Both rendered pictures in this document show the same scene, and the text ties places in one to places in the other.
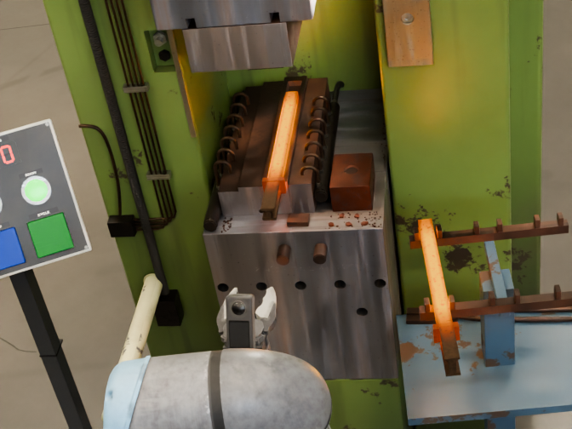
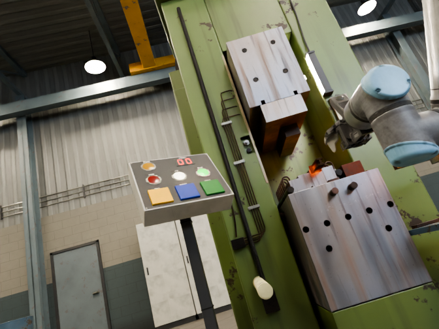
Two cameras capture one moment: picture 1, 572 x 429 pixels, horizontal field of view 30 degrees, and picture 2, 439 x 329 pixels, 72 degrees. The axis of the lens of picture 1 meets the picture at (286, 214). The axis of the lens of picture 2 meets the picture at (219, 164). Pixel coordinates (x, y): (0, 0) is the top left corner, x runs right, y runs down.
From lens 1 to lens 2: 1.84 m
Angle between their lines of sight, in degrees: 58
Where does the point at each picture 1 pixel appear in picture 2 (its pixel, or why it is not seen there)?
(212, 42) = (272, 107)
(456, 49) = not seen: hidden behind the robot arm
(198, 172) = (272, 202)
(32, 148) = (200, 160)
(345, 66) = not seen: hidden behind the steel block
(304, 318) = (357, 242)
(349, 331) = (387, 246)
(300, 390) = not seen: outside the picture
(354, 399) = (413, 310)
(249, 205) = (306, 185)
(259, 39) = (291, 102)
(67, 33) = (208, 145)
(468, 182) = (400, 177)
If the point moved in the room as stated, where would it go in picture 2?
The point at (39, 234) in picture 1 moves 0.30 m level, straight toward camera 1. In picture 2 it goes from (206, 185) to (242, 149)
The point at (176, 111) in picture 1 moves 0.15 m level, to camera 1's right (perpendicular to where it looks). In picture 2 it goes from (257, 172) to (285, 165)
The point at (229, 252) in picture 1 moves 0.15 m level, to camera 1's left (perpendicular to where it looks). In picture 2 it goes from (304, 202) to (269, 212)
